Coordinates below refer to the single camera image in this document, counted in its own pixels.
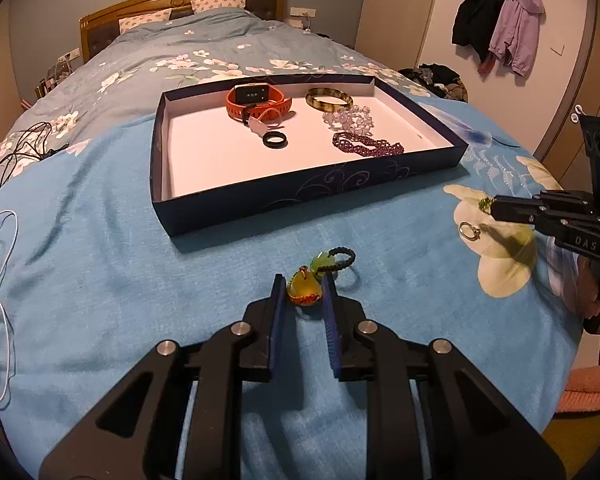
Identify pale translucent charm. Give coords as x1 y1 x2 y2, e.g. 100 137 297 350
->
245 109 286 136

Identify patterned white pillow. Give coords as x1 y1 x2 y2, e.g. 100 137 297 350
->
119 8 173 34
191 0 247 15

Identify floral blue duvet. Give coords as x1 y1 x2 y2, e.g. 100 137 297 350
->
0 7 431 161

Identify blue blanket with large flowers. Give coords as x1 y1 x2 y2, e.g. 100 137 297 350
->
0 95 588 480

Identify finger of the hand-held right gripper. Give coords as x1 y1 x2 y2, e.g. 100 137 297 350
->
490 195 548 225

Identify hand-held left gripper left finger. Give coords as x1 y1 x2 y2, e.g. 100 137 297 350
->
39 274 287 480

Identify black jacket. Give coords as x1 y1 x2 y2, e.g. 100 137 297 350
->
451 0 506 64

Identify black cables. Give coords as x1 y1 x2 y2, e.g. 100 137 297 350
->
0 121 70 196

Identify bedside clutter of bottles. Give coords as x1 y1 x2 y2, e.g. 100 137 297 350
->
34 57 76 99

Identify jade pendant with black cord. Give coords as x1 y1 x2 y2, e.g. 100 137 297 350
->
286 247 356 309

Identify purple jacket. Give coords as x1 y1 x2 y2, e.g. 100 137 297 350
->
477 0 546 77

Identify clear crystal beaded bracelet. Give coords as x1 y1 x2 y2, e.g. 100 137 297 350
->
322 105 376 131

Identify purple beaded bracelet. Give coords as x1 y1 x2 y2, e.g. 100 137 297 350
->
332 131 405 157

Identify orange smart watch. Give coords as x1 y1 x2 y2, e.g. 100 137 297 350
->
225 82 294 124

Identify dark blue cardboard box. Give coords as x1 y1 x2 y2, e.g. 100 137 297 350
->
150 74 470 238

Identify pile of dark clothes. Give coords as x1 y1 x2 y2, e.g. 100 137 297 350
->
397 63 469 104

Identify person's right hand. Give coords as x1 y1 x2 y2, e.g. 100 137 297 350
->
576 259 600 322

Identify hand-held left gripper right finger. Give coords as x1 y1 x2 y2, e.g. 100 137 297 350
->
321 272 566 480

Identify amber green bangle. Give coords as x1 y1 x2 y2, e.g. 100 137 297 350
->
306 88 354 110

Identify wooden headboard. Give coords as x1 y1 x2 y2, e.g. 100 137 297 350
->
79 0 288 63

